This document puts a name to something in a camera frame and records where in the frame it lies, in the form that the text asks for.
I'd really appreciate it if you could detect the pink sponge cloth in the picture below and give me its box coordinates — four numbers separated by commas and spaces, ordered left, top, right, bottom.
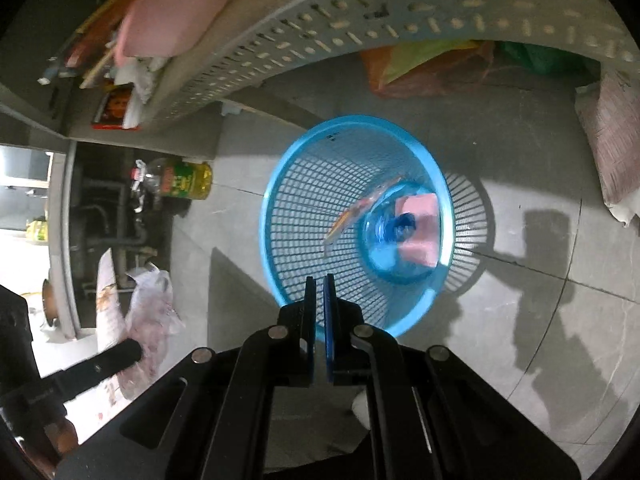
395, 193, 440, 268

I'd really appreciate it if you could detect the clear plastic bag red print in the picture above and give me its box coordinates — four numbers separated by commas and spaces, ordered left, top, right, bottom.
117, 263, 183, 401

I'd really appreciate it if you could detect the blue plastic waste basket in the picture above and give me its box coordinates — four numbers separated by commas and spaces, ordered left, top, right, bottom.
259, 115, 495, 336

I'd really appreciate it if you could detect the brass pot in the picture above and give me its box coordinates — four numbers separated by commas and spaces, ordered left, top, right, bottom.
41, 278, 60, 327

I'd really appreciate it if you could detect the floral tablecloth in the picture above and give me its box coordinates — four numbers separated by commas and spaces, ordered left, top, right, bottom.
53, 249, 129, 443

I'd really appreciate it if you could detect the yellow dish soap bottle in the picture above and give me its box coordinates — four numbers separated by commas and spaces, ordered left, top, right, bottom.
25, 216, 49, 245

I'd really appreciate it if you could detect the cooking oil bottle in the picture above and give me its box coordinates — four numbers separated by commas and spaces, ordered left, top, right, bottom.
131, 158, 213, 200

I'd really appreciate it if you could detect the red book on shelf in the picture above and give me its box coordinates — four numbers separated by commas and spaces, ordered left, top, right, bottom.
91, 84, 142, 130

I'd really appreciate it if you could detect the perforated metal shelf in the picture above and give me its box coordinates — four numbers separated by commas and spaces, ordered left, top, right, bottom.
143, 0, 639, 128

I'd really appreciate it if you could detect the pink plastic basin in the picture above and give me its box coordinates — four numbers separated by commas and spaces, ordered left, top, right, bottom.
114, 0, 230, 67

